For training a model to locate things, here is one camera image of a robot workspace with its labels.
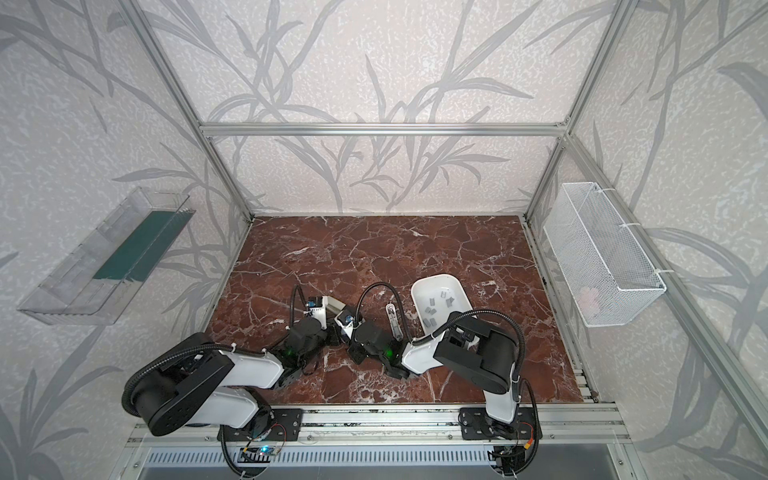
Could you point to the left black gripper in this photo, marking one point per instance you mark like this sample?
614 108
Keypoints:
321 330

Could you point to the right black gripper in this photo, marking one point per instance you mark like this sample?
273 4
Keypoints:
363 335

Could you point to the white mini stapler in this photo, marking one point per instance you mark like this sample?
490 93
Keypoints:
392 315

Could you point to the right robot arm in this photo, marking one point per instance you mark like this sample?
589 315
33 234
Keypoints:
485 347

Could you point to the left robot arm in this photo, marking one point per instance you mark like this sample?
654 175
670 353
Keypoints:
201 382

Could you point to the white plastic tray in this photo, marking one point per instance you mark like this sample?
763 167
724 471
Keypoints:
425 293

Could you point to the green circuit board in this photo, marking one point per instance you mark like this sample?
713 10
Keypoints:
261 454

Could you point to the pink object in basket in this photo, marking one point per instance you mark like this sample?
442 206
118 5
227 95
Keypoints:
588 302

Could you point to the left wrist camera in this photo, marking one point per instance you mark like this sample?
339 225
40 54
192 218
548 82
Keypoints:
316 308

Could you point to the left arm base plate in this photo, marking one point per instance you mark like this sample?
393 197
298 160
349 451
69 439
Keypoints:
282 424

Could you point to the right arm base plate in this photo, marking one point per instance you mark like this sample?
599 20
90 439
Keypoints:
476 424

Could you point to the white slotted cable duct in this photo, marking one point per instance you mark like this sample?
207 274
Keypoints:
408 455

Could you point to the aluminium front rail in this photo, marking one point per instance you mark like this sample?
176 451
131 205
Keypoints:
439 424

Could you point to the clear acrylic wall shelf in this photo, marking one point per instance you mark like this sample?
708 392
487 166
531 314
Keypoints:
95 283

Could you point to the white wire mesh basket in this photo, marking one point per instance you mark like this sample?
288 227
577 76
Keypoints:
595 247

